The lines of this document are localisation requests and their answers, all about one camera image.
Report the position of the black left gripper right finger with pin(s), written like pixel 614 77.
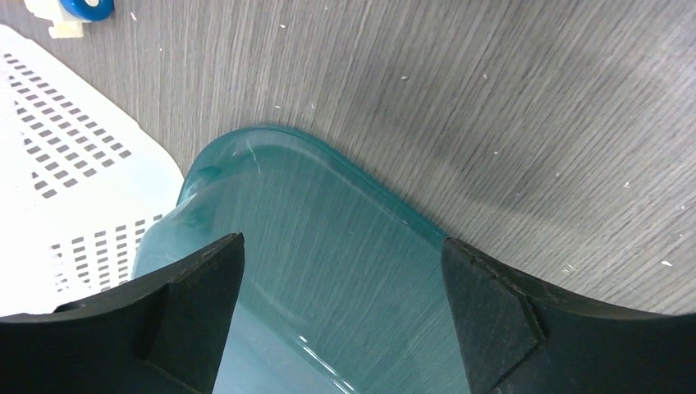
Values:
pixel 520 334

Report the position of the white perforated plastic basket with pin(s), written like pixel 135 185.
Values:
pixel 81 183

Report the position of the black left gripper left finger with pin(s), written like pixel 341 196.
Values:
pixel 164 332

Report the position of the white toy car blue wheels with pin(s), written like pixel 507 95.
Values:
pixel 68 17

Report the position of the teal transparent plastic tub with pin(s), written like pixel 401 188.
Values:
pixel 342 290

